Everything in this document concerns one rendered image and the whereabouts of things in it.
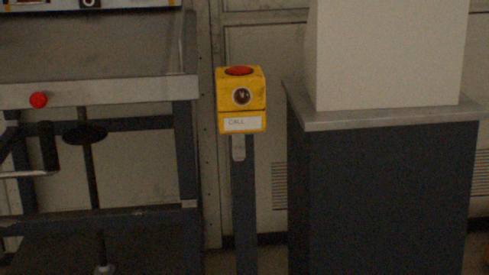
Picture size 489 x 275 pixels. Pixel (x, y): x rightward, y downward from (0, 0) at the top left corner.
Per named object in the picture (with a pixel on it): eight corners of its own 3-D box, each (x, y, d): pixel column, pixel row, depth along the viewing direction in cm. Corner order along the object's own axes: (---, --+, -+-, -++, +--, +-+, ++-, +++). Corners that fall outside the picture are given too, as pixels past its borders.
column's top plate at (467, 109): (429, 76, 153) (430, 68, 152) (489, 120, 124) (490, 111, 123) (280, 85, 150) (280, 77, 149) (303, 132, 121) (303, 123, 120)
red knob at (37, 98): (46, 109, 116) (43, 93, 115) (29, 111, 116) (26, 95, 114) (51, 102, 120) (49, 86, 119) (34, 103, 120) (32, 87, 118)
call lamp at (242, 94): (253, 108, 98) (252, 88, 97) (232, 109, 98) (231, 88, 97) (252, 105, 99) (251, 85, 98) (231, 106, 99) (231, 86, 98)
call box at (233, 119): (267, 134, 102) (265, 76, 98) (219, 137, 101) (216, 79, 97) (261, 118, 109) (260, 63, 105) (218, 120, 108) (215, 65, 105)
